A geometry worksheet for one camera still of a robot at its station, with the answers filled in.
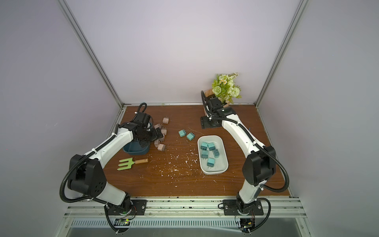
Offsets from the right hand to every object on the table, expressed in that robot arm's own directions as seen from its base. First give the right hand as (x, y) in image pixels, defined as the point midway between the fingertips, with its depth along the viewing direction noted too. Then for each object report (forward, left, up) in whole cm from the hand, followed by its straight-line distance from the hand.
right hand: (206, 121), depth 84 cm
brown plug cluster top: (+10, +35, -19) cm, 41 cm away
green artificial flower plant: (+22, -12, +7) cm, 26 cm away
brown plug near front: (-8, +28, -17) cm, 34 cm away
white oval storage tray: (-11, -5, -20) cm, 23 cm away
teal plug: (-6, +1, -18) cm, 19 cm away
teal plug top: (+1, +10, -17) cm, 20 cm away
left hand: (-7, +28, -7) cm, 29 cm away
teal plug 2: (-12, -7, -17) cm, 21 cm away
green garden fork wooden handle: (-19, +46, -18) cm, 53 cm away
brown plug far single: (+15, +30, -18) cm, 38 cm away
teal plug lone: (-6, -4, -18) cm, 20 cm away
